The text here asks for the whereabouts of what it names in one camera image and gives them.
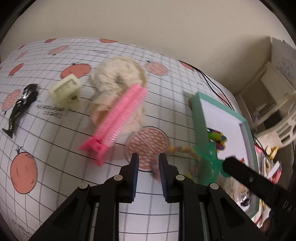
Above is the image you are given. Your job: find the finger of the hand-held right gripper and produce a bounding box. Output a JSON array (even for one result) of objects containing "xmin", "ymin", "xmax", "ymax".
[{"xmin": 222, "ymin": 156, "xmax": 296, "ymax": 216}]

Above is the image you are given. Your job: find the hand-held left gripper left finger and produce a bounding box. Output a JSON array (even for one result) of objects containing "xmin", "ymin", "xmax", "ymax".
[{"xmin": 28, "ymin": 152, "xmax": 139, "ymax": 241}]

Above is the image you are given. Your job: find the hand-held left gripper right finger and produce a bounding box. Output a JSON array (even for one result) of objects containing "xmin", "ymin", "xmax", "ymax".
[{"xmin": 158, "ymin": 153, "xmax": 271, "ymax": 241}]

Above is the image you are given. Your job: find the black toy car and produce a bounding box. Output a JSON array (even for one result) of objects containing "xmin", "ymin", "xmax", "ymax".
[{"xmin": 240, "ymin": 195, "xmax": 252, "ymax": 207}]

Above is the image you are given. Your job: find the pastel coil hair tie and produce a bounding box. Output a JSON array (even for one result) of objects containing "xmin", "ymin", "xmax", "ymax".
[{"xmin": 169, "ymin": 146, "xmax": 201, "ymax": 180}]

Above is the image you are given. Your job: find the colourful block toy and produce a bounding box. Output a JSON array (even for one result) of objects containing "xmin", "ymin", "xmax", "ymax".
[{"xmin": 207, "ymin": 128, "xmax": 227, "ymax": 153}]

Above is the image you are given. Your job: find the pink sealing clip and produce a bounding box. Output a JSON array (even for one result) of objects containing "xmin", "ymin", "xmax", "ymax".
[{"xmin": 79, "ymin": 84, "xmax": 148, "ymax": 167}]

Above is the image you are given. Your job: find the teal cardboard box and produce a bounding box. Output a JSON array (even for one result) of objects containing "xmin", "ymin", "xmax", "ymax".
[{"xmin": 188, "ymin": 91, "xmax": 259, "ymax": 219}]

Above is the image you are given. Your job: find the cream knitted cloth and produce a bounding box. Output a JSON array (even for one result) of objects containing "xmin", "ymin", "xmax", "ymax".
[{"xmin": 89, "ymin": 57, "xmax": 148, "ymax": 135}]

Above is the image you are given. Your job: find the cream hair claw clip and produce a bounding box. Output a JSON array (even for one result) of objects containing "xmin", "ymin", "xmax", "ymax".
[{"xmin": 48, "ymin": 74, "xmax": 82, "ymax": 106}]

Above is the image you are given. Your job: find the black figurine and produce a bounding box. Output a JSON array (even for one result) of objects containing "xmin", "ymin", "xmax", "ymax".
[{"xmin": 2, "ymin": 84, "xmax": 38, "ymax": 139}]

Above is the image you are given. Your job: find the pile of colourful packets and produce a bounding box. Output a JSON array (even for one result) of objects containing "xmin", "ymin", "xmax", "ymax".
[{"xmin": 253, "ymin": 137, "xmax": 284, "ymax": 186}]

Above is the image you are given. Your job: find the white wooden chair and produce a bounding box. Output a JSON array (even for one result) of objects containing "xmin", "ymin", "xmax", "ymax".
[{"xmin": 235, "ymin": 60, "xmax": 296, "ymax": 149}]

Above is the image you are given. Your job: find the white drawing board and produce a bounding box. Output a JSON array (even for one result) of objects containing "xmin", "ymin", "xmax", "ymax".
[{"xmin": 270, "ymin": 37, "xmax": 296, "ymax": 78}]

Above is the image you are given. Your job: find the black cable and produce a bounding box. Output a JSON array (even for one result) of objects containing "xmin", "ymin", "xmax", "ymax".
[
  {"xmin": 178, "ymin": 60, "xmax": 234, "ymax": 109},
  {"xmin": 200, "ymin": 71, "xmax": 232, "ymax": 109}
]

